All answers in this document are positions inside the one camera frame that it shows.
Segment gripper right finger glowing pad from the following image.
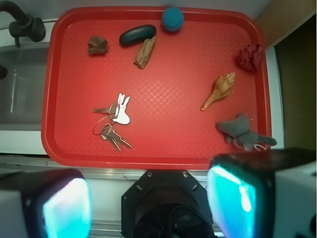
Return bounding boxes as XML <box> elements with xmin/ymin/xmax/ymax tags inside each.
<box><xmin>207</xmin><ymin>148</ymin><xmax>317</xmax><ymax>238</ymax></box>

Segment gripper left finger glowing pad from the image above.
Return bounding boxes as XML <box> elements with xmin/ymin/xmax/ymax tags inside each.
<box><xmin>0</xmin><ymin>169</ymin><xmax>93</xmax><ymax>238</ymax></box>

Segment brown rough rock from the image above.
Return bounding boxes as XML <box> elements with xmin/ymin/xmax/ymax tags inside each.
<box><xmin>87</xmin><ymin>36</ymin><xmax>108</xmax><ymax>56</ymax></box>

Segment grey plush bunny toy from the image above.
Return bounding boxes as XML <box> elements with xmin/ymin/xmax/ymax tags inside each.
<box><xmin>215</xmin><ymin>113</ymin><xmax>277</xmax><ymax>152</ymax></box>

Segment tan conch seashell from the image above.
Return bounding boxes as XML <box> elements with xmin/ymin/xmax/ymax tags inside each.
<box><xmin>201</xmin><ymin>72</ymin><xmax>235</xmax><ymax>111</ymax></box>

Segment stainless steel sink basin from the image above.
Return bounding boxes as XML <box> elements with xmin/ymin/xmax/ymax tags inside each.
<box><xmin>0</xmin><ymin>43</ymin><xmax>49</xmax><ymax>131</ymax></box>

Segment red plastic tray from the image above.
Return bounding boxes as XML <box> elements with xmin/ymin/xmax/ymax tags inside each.
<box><xmin>41</xmin><ymin>6</ymin><xmax>271</xmax><ymax>170</ymax></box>

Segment crumpled red cloth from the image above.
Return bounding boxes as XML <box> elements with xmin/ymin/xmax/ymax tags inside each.
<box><xmin>238</xmin><ymin>44</ymin><xmax>264</xmax><ymax>70</ymax></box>

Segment brown cardboard panel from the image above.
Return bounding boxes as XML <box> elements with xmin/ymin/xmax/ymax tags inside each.
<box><xmin>255</xmin><ymin>0</ymin><xmax>317</xmax><ymax>50</ymax></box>

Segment grey sink faucet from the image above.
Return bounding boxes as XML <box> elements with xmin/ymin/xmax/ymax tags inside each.
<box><xmin>0</xmin><ymin>0</ymin><xmax>46</xmax><ymax>48</ymax></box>

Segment dark teal smooth stone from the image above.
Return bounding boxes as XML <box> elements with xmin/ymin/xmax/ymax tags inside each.
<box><xmin>119</xmin><ymin>24</ymin><xmax>157</xmax><ymax>46</ymax></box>

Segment blue textured ball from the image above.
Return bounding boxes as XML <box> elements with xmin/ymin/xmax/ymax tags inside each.
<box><xmin>161</xmin><ymin>7</ymin><xmax>184</xmax><ymax>32</ymax></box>

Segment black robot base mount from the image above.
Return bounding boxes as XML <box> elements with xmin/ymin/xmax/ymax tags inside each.
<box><xmin>121</xmin><ymin>170</ymin><xmax>216</xmax><ymax>238</ymax></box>

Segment silver keys with keychain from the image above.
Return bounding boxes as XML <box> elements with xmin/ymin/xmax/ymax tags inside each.
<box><xmin>92</xmin><ymin>93</ymin><xmax>132</xmax><ymax>152</ymax></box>

